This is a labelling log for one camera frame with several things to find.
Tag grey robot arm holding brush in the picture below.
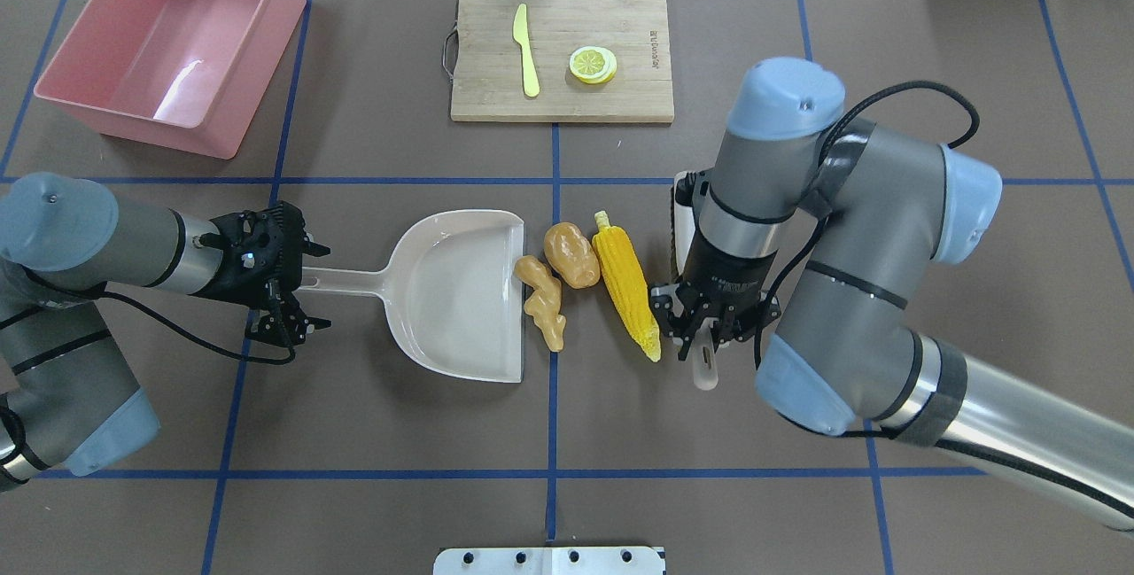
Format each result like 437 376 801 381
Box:
649 58 1133 534

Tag brown toy potato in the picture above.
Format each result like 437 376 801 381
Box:
543 222 601 289

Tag pink plastic bin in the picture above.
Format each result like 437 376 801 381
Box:
34 0 307 159

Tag beige plastic dustpan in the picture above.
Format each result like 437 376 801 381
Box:
301 209 525 383

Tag yellow lemon slices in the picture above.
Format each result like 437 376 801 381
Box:
568 46 618 85

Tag black gripper at dustpan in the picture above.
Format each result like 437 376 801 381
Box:
195 202 332 346

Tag grey robot arm holding dustpan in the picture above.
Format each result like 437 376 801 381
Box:
1 172 329 491

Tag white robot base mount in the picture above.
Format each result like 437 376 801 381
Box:
432 546 668 574

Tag bamboo cutting board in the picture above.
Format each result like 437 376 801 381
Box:
450 0 675 124

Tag black gripper at brush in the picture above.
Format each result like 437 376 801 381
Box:
649 281 782 361

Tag yellow toy corn cob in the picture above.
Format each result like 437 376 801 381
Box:
592 209 663 362

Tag yellow plastic knife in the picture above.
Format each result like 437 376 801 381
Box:
511 3 541 98

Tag tan toy ginger root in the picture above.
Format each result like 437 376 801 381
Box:
514 255 566 353

